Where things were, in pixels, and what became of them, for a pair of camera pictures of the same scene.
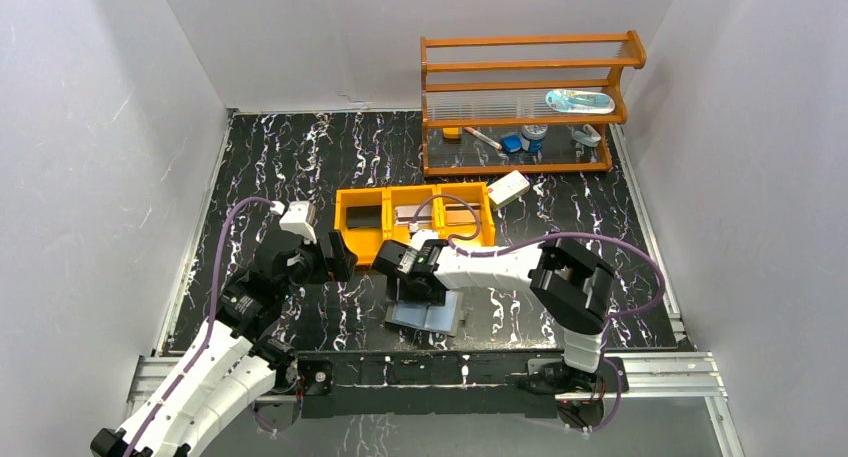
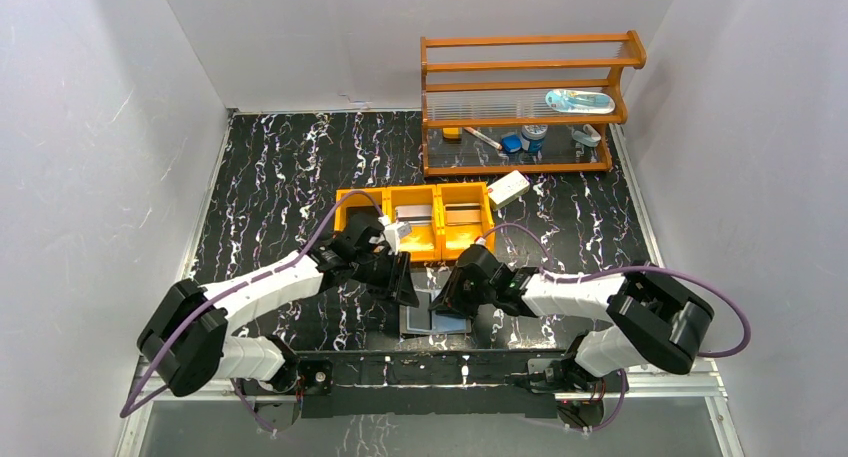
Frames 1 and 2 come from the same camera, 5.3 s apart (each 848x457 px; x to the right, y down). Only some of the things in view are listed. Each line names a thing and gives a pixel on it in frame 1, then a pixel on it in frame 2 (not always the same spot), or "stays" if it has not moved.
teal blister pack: (579, 101) stays
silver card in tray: (406, 214) stays
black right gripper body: (411, 289) -> (466, 289)
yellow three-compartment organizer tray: (461, 212) stays
